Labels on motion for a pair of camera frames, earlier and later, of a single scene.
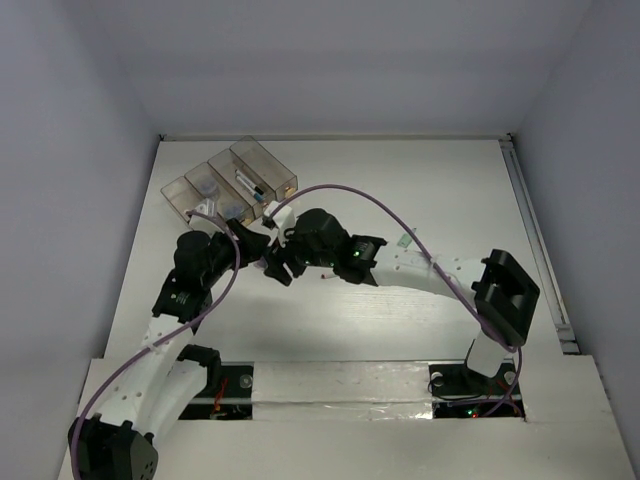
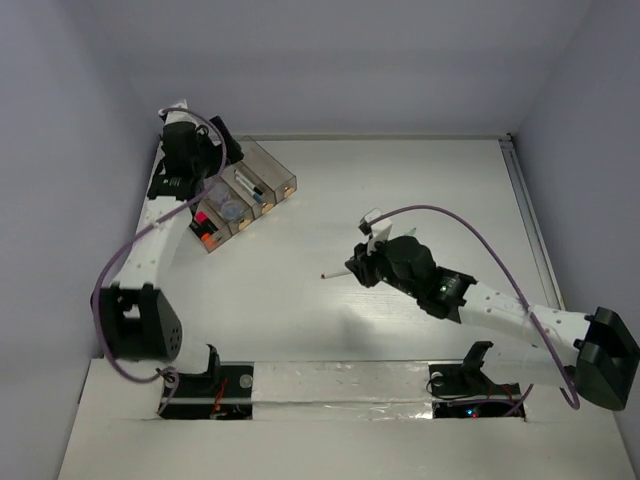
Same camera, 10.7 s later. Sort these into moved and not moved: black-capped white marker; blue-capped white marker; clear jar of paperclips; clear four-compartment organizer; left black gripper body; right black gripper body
Moved: right black gripper body; left black gripper body
Not moved: clear jar of paperclips; blue-capped white marker; black-capped white marker; clear four-compartment organizer
